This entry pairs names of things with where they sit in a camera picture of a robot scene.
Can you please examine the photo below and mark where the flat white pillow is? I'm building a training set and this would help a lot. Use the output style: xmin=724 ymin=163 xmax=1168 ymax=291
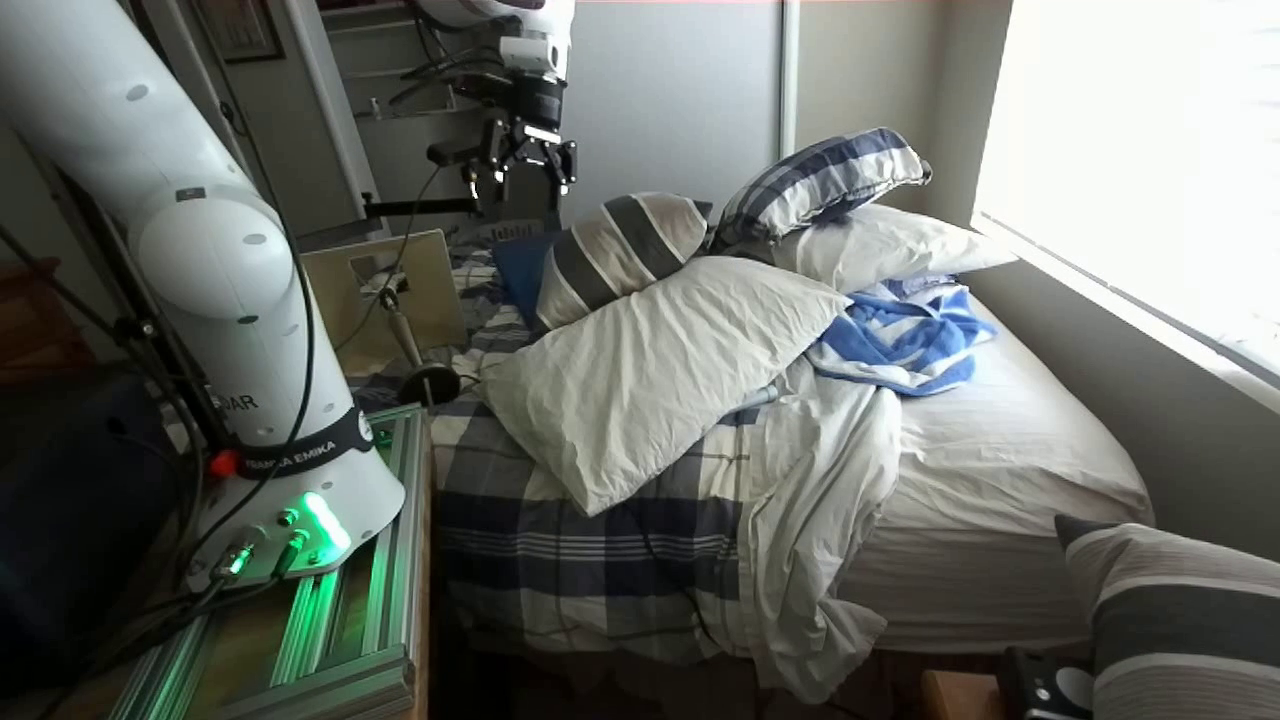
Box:
xmin=764 ymin=199 xmax=1024 ymax=297

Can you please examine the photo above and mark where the blue plaid pillow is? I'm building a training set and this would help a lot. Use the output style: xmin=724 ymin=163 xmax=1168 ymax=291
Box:
xmin=703 ymin=122 xmax=935 ymax=257

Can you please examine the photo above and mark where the mattress with white sheet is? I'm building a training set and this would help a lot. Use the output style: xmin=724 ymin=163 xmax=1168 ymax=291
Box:
xmin=833 ymin=284 xmax=1155 ymax=657

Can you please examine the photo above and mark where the large white pillow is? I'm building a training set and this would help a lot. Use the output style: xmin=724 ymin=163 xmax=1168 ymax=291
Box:
xmin=478 ymin=253 xmax=855 ymax=520

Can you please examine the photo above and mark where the white crumpled duvet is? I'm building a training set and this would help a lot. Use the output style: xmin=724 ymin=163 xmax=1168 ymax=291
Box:
xmin=691 ymin=351 xmax=912 ymax=706

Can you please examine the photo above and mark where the beige board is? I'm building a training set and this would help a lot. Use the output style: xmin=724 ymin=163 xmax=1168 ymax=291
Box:
xmin=291 ymin=227 xmax=472 ymax=380

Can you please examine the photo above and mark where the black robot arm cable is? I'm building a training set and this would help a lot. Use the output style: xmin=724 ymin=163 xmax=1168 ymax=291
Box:
xmin=174 ymin=253 xmax=324 ymax=591

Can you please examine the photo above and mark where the brown wooden furniture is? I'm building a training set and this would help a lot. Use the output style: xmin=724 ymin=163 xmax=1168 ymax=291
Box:
xmin=0 ymin=257 xmax=84 ymax=393

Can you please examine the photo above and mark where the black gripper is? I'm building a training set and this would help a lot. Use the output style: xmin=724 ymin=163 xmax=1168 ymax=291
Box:
xmin=478 ymin=72 xmax=581 ymax=189

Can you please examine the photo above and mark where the black cable on bed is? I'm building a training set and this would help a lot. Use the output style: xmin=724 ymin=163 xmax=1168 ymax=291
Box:
xmin=619 ymin=498 xmax=724 ymax=644

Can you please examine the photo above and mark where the white shelf unit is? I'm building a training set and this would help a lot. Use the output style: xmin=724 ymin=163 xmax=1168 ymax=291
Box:
xmin=315 ymin=0 xmax=454 ymax=205

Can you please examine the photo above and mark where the window with white blinds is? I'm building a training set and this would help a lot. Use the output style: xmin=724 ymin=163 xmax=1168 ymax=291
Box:
xmin=972 ymin=0 xmax=1280 ymax=383

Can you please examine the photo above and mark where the grey striped pillow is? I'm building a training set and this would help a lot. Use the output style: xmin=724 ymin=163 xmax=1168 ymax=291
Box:
xmin=1051 ymin=511 xmax=1280 ymax=720
xmin=531 ymin=189 xmax=717 ymax=335

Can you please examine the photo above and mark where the black bag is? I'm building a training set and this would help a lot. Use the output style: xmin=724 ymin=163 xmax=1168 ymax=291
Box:
xmin=0 ymin=362 xmax=206 ymax=697

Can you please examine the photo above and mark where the blue white crumpled cloth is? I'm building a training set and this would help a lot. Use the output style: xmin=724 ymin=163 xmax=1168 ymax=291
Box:
xmin=805 ymin=273 xmax=999 ymax=400

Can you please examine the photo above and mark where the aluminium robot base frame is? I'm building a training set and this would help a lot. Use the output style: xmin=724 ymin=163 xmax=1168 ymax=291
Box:
xmin=103 ymin=403 xmax=438 ymax=720

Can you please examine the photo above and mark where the blue plaid blanket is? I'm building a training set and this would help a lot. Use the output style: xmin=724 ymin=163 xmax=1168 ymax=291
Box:
xmin=430 ymin=215 xmax=805 ymax=672

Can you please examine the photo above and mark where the dark blue cushion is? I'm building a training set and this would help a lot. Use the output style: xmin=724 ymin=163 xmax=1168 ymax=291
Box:
xmin=493 ymin=236 xmax=557 ymax=322

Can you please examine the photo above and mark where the small stand with black base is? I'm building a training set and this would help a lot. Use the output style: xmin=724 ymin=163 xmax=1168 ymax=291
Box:
xmin=358 ymin=262 xmax=465 ymax=413

